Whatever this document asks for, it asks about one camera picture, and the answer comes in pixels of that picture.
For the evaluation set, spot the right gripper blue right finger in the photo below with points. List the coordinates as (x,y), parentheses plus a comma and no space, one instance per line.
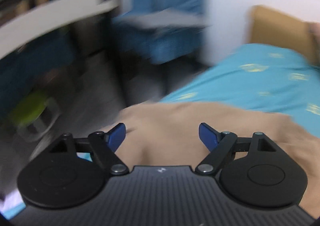
(220,146)

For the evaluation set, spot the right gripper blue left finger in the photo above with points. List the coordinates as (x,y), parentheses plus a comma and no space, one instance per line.
(104,146)

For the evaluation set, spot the turquoise patterned bed sheet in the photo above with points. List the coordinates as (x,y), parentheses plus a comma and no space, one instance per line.
(266,95)

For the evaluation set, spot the tan wooden headboard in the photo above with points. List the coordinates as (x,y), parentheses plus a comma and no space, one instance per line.
(272,27)

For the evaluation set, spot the grey seat cushion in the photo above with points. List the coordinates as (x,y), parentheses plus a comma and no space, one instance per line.
(168,18)

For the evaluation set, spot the blue covered chair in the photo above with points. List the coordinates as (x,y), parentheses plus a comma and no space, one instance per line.
(161,30)

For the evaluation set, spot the white desk edge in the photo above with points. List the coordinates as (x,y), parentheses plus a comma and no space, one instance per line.
(48,17)

